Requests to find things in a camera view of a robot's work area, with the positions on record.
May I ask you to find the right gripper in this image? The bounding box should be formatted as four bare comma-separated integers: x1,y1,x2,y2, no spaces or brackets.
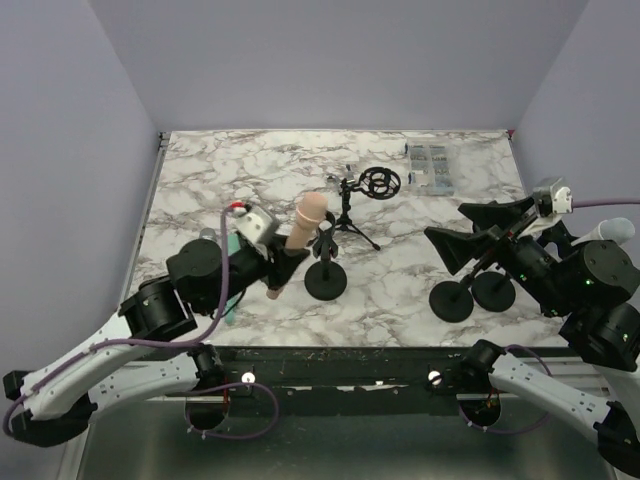
424,192,575,314

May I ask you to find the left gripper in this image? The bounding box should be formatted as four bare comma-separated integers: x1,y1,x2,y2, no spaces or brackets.
201,236,312,317

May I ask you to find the black round-base mic stand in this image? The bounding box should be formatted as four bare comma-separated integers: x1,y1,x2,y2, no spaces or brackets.
304,211,347,301

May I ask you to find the teal microphone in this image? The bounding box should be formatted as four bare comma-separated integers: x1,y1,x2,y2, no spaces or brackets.
223,233,242,326

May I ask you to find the pink microphone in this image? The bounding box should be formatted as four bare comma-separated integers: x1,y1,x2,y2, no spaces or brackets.
266,192,328,300

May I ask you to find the black stand of pink microphone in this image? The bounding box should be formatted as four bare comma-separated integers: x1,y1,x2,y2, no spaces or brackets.
429,268,477,323

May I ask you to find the grey mesh microphone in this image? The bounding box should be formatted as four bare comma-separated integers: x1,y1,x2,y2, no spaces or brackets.
199,228,217,241

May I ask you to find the black tripod shock-mount stand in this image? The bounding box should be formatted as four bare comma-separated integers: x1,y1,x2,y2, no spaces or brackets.
327,165,403,252

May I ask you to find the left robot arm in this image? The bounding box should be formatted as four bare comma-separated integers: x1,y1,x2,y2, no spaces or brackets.
2,235,310,448

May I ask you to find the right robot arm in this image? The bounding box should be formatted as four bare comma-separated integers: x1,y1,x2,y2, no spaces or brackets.
424,194,639,477

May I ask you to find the black stand of white microphone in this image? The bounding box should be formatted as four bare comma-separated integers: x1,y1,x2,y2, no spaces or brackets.
471,272,516,313

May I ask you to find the white microphone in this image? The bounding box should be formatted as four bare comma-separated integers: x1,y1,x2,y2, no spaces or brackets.
571,217,636,246

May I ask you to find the clear plastic screw box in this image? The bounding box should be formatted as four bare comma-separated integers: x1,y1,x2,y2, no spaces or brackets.
405,138,455,196

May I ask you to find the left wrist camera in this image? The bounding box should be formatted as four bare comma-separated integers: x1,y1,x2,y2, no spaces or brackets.
233,203,280,246

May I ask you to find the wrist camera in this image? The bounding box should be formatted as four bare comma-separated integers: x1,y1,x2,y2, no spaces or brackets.
233,203,280,246
532,176,573,218

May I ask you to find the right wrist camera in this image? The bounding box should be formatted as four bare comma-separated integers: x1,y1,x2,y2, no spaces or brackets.
532,176,573,218

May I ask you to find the aluminium frame rail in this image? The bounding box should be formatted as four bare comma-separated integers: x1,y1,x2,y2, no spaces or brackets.
54,132,171,480

